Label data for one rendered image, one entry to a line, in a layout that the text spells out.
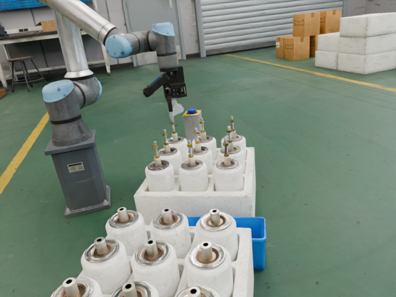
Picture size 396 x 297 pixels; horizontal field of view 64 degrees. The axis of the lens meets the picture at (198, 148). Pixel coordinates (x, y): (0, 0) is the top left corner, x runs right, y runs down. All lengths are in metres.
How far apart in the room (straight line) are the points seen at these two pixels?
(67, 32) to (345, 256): 1.25
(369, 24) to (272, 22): 3.49
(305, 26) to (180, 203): 4.09
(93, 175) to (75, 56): 0.48
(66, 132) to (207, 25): 5.26
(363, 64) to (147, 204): 2.95
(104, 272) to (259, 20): 6.30
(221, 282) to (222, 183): 0.42
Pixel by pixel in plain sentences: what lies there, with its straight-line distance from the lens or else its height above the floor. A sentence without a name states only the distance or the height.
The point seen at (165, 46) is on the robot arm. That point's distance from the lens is 1.19.
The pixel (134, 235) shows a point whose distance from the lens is 0.83.
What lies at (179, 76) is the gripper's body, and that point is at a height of 0.51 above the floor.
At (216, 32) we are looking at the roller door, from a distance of 6.45.
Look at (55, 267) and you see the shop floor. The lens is 1.21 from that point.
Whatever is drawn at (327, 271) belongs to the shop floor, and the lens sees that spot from 1.03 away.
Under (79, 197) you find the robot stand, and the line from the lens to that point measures 1.41.
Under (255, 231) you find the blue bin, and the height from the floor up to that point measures 0.07.
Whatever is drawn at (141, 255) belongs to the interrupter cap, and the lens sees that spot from 0.72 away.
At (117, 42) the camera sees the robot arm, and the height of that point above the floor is 0.66.
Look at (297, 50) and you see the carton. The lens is 4.86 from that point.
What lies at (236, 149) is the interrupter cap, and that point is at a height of 0.25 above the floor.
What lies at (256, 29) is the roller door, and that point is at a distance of 6.73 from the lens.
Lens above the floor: 0.70
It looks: 22 degrees down
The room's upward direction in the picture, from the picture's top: 7 degrees counter-clockwise
